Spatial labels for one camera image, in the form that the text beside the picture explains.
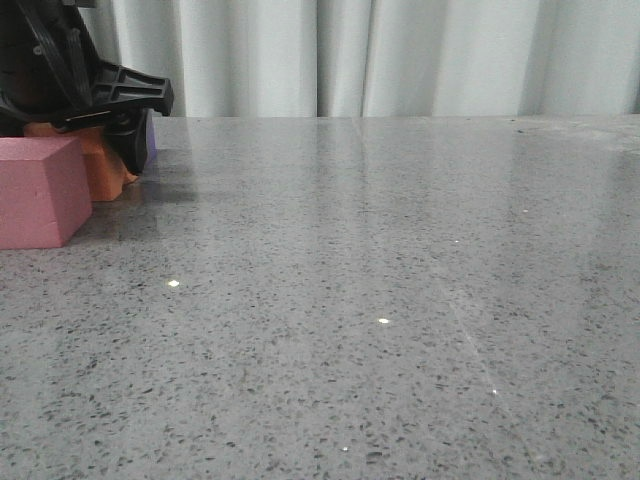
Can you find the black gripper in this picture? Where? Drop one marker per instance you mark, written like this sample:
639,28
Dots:
52,73

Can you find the orange foam cube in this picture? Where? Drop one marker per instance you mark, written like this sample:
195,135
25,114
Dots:
107,174

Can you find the purple foam block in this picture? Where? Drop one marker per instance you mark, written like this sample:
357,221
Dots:
150,138

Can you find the pink foam block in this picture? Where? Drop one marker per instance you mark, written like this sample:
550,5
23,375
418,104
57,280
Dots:
45,196

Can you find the white curtain backdrop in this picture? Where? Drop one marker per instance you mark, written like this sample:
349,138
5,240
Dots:
380,58

